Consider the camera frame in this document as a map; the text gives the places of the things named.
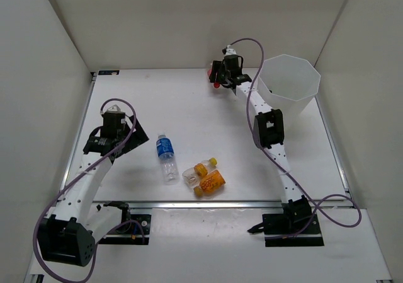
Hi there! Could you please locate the red label coke bottle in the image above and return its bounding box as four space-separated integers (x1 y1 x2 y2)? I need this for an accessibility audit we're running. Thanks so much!
207 61 221 88

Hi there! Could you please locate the blue label water bottle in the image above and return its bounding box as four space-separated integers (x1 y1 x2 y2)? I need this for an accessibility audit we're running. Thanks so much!
156 133 179 183

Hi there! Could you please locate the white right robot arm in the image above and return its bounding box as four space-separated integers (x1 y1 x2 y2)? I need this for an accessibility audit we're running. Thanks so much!
208 48 312 236

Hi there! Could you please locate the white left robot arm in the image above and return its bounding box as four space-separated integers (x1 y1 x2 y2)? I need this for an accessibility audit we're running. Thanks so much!
37 105 149 267

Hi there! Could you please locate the white octagonal bin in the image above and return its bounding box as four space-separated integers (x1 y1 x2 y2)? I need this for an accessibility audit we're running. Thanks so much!
257 54 321 129

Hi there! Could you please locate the clear bottle yellow cap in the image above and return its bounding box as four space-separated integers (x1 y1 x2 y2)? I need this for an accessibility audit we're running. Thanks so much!
182 158 217 187

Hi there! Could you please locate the small dark table sticker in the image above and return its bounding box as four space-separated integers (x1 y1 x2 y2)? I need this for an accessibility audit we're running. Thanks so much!
98 70 120 76

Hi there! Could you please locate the orange label juice bottle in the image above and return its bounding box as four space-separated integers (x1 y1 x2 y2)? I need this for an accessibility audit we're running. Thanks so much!
193 170 225 197

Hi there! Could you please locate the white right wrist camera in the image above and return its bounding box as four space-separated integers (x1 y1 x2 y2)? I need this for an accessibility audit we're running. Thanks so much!
222 45 237 57

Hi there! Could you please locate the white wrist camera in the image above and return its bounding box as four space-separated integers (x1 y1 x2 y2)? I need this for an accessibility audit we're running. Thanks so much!
100 105 122 115
222 45 237 57

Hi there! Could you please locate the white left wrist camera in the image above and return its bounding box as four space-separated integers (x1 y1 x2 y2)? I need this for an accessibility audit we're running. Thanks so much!
100 105 122 115

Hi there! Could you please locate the aluminium table edge rail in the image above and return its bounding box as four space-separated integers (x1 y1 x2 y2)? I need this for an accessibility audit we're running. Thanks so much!
91 199 355 211

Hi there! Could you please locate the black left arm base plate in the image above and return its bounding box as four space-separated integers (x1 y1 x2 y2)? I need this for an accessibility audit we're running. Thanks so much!
96 201 152 245

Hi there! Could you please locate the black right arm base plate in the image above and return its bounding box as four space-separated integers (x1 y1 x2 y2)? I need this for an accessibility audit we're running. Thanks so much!
247 214 324 247

